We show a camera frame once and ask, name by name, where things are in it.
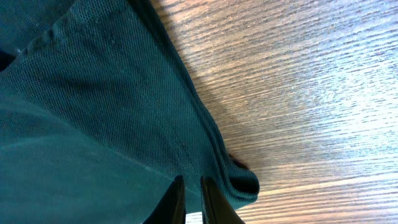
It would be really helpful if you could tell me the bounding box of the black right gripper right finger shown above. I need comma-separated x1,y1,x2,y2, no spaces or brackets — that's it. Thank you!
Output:
200,177,244,224

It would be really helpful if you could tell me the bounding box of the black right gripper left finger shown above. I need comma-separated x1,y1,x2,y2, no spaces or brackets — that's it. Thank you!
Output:
144,175,186,224

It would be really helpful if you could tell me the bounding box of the black polo shirt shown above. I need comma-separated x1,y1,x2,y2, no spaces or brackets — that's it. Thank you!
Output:
1,0,259,223

